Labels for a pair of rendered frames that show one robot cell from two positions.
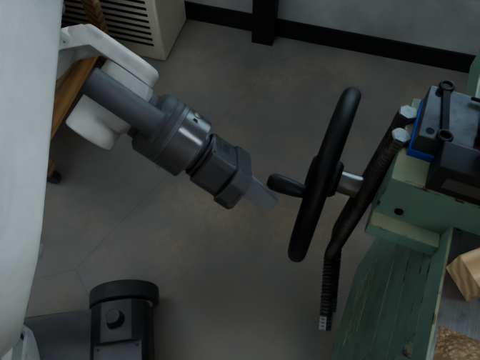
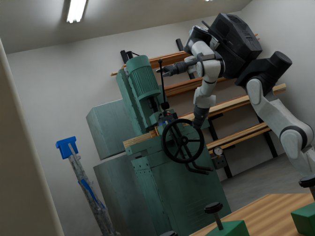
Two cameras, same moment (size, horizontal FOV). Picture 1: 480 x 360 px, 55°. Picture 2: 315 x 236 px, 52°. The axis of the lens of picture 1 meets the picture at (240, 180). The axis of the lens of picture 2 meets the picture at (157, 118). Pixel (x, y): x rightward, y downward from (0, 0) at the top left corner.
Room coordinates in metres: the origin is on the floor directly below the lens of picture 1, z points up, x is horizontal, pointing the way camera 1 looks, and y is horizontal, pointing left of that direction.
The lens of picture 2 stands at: (1.78, 1.38, 0.82)
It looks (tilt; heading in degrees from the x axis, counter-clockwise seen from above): 5 degrees up; 230
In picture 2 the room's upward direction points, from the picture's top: 20 degrees counter-clockwise
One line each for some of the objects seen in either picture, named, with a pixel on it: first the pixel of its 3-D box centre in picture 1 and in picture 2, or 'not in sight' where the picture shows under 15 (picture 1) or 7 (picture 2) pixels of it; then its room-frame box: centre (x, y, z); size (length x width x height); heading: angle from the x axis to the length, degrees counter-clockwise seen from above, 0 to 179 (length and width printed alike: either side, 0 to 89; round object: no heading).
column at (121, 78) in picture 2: not in sight; (143, 110); (0.15, -0.72, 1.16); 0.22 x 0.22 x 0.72; 68
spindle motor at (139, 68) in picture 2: not in sight; (143, 78); (0.25, -0.45, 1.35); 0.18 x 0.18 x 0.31
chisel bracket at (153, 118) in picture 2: not in sight; (157, 119); (0.24, -0.47, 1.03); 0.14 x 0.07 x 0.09; 68
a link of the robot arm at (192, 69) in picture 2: not in sight; (188, 66); (-0.04, -0.24, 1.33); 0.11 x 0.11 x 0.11; 68
